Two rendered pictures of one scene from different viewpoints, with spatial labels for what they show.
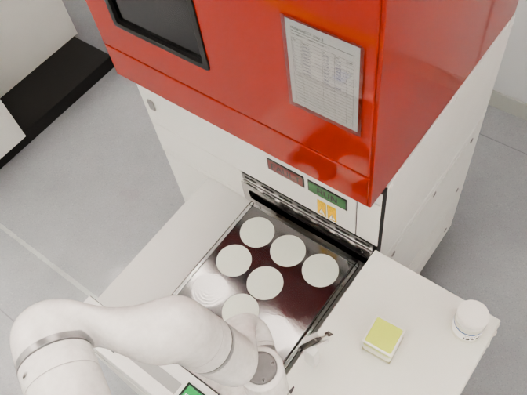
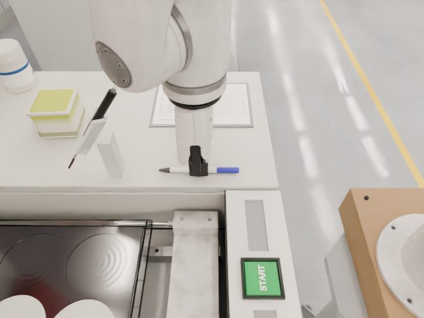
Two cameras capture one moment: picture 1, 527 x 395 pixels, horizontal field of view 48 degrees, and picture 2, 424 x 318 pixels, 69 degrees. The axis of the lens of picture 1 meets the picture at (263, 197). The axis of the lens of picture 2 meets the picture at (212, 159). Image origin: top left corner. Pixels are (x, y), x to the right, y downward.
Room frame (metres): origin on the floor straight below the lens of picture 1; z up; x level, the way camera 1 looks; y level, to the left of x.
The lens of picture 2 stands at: (0.57, 0.32, 1.39)
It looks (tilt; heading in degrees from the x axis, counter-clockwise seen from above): 49 degrees down; 224
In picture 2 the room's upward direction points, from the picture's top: straight up
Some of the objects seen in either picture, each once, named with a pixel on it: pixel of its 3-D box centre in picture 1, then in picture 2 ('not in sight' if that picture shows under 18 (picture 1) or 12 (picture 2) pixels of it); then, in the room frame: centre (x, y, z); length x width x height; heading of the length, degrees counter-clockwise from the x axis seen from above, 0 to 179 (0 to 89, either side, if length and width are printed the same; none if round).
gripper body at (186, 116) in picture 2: not in sight; (195, 115); (0.34, 0.07, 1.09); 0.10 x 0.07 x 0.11; 44
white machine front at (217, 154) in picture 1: (252, 166); not in sight; (1.00, 0.01, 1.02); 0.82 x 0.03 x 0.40; 44
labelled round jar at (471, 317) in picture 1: (469, 321); (11, 66); (0.45, -0.41, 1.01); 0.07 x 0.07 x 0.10
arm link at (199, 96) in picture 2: not in sight; (194, 77); (0.34, 0.07, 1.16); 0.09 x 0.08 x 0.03; 44
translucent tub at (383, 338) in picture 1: (383, 340); (58, 113); (0.45, -0.21, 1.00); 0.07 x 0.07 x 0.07; 47
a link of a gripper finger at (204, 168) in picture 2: not in sight; (197, 168); (0.36, 0.08, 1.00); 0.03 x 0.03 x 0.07; 44
